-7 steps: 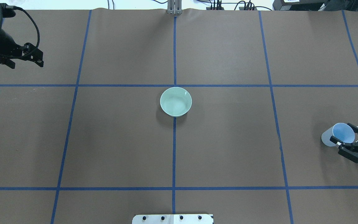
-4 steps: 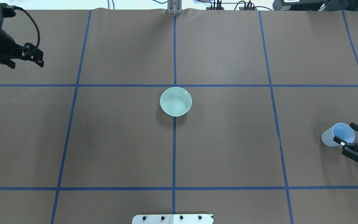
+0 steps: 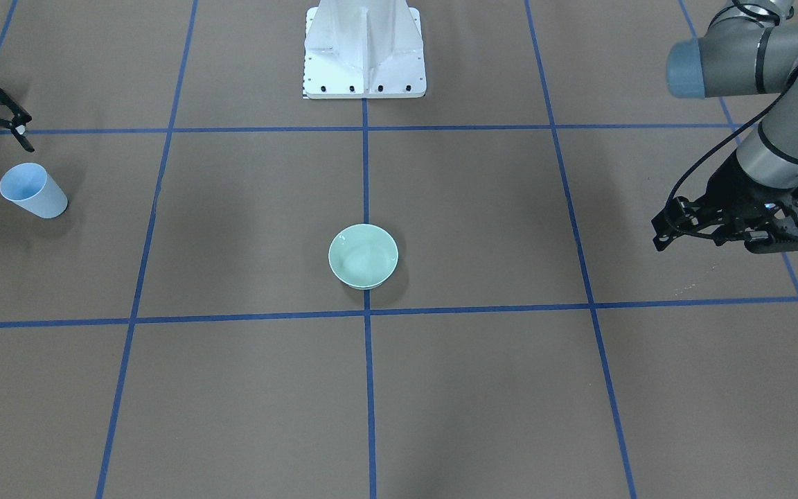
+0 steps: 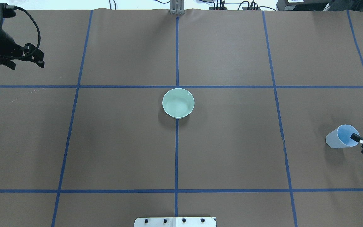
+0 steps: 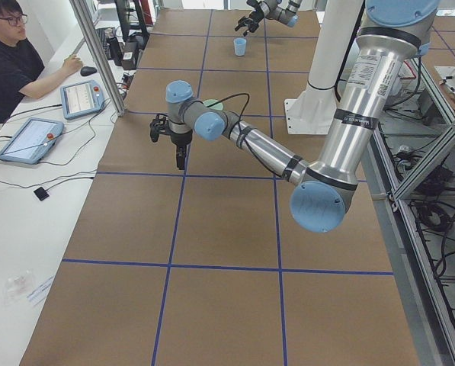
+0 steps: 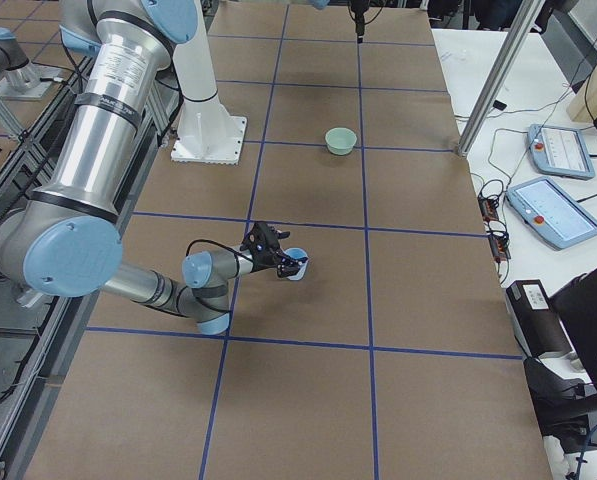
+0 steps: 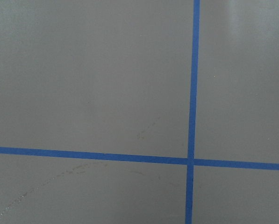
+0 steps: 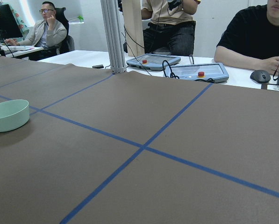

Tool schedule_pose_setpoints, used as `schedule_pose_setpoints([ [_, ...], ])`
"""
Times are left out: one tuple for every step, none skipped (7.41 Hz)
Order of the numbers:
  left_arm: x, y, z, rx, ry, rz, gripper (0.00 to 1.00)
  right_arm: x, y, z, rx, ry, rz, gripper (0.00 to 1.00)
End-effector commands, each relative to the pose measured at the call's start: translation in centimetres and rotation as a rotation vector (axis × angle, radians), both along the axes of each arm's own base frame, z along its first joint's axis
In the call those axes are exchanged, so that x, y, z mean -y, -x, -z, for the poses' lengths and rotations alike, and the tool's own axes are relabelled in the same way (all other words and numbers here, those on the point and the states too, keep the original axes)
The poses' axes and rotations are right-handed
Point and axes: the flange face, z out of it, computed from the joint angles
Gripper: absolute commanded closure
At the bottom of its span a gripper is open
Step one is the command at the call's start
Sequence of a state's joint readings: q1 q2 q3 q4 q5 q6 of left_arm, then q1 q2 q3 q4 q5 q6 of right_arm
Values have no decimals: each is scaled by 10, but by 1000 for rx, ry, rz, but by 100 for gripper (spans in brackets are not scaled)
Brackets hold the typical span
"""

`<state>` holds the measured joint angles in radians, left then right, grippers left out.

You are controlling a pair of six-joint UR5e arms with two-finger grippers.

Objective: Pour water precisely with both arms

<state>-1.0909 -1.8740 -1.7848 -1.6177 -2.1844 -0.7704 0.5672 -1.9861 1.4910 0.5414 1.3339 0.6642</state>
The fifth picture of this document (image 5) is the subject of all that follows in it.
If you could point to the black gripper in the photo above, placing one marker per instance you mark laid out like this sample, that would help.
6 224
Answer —
256 18
180 139

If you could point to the light blue plastic cup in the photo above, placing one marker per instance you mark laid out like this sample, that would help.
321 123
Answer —
240 45

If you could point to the light green ceramic bowl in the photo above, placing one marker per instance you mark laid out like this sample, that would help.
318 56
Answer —
213 104

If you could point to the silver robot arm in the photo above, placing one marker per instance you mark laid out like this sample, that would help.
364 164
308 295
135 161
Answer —
361 48
269 10

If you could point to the black box with label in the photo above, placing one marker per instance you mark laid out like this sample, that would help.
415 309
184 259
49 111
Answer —
130 55

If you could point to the far blue teach pendant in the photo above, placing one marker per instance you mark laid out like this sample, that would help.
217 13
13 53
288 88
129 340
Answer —
81 99

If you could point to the blue teach pendant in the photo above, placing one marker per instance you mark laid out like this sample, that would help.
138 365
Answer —
32 141
81 99

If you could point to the black bottle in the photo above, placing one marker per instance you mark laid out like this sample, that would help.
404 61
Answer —
115 50

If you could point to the black computer mouse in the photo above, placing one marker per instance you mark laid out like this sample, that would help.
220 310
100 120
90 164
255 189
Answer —
87 70

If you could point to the small black square device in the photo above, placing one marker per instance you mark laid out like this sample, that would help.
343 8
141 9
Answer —
41 193

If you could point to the near blue teach pendant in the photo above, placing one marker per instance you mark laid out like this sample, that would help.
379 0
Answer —
32 141

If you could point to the person in black shirt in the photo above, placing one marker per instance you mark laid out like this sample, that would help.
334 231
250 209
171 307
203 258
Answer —
21 65

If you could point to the white paper sheet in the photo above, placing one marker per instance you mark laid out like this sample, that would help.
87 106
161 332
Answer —
40 293

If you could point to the clear plastic bag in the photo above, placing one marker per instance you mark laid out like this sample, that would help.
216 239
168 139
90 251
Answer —
18 286

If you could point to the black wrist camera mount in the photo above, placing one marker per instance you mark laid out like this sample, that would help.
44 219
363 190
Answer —
159 126

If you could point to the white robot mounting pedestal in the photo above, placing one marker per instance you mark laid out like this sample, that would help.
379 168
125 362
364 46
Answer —
311 113

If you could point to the aluminium frame post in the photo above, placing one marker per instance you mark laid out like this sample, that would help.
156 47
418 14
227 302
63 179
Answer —
87 27

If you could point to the aluminium frame rack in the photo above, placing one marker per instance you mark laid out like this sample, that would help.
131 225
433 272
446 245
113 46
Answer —
414 149

